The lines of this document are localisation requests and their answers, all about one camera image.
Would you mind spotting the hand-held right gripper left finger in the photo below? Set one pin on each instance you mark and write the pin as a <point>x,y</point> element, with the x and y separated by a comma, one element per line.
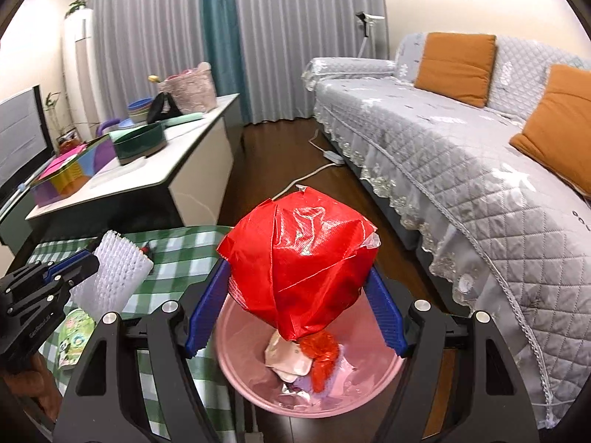
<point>207,309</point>

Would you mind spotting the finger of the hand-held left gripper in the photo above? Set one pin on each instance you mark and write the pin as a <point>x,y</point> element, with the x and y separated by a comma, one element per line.
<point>41,300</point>
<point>69,265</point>

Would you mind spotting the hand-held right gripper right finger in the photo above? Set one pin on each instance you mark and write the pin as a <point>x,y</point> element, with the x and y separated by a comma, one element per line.
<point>388,314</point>

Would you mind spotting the panda print packet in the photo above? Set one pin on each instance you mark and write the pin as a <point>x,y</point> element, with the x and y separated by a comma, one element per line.
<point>74,337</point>

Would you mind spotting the small white foam fruit net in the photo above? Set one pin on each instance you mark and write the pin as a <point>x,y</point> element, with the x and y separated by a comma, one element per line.
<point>111,272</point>

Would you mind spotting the pink plastic bin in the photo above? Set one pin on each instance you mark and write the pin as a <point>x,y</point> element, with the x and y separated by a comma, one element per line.
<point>369,378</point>

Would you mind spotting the red plastic bag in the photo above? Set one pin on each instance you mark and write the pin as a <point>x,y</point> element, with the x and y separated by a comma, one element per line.
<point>318,350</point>

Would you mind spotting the red foil bag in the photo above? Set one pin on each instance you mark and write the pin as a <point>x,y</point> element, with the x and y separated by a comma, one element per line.
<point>304,258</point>

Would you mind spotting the person's left hand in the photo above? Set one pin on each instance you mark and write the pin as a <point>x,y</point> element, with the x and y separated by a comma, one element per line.
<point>32,383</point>

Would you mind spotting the green checked tablecloth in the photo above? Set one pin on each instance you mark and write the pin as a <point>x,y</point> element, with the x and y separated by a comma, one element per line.
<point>184,249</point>

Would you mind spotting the dark television stand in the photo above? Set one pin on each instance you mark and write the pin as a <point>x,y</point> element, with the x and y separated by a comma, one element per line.
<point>14,226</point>

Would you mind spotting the multicoloured gift box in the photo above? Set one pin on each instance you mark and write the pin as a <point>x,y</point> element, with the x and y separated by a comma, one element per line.
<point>64,180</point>

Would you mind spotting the purple plastic item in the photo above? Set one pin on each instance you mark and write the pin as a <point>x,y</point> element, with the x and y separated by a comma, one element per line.
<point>106,152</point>

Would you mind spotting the white top coffee table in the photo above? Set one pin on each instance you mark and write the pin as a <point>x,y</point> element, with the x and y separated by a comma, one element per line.
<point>194,184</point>

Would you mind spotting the flat screen television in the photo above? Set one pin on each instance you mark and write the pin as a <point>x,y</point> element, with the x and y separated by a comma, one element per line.
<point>23,138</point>

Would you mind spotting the dark green round tin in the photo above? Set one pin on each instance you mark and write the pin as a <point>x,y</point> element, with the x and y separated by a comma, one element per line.
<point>138,145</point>

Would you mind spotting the blue plastic bowl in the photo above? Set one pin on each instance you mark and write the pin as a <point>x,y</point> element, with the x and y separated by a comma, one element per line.
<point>125,124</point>

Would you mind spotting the thin potted plant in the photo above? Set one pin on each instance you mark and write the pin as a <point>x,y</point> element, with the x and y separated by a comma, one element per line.
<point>54,110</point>

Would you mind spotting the grey quilted sofa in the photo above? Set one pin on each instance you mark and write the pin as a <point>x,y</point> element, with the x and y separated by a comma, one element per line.
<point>438,157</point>

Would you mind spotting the white power strip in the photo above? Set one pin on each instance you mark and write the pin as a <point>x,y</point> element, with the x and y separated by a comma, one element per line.
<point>333,157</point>

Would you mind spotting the stack of coloured bowls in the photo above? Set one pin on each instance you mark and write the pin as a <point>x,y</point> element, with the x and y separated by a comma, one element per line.
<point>138,110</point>

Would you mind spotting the light green flat board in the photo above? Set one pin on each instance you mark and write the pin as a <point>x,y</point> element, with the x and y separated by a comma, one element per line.
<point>184,119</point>

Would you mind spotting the white standing air conditioner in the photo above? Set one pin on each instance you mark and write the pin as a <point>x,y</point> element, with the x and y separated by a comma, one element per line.
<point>81,64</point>

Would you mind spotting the yellow artificial flower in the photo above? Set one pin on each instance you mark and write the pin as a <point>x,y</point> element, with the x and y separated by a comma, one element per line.
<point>154,79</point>

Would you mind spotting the pink lace basket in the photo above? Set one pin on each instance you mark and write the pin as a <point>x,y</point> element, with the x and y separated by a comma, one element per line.
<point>189,90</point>

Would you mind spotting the grey pleated curtain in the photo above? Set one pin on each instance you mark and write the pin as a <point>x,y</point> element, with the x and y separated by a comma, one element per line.
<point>147,32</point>
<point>300,32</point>

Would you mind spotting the orange cushion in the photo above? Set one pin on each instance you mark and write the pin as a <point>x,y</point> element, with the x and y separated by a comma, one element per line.
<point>558,134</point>
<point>455,67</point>

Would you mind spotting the green plant on air conditioner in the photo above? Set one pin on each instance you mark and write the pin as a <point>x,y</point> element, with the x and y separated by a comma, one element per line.
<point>76,8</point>

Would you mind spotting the teal curtain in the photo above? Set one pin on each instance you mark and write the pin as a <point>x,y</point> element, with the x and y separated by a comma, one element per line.
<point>221,32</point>

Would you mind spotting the white floor lamp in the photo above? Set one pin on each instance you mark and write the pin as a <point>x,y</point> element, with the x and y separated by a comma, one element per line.
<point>367,21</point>

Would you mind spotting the small photo frame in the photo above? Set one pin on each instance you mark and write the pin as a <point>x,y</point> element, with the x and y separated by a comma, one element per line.
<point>68,140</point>

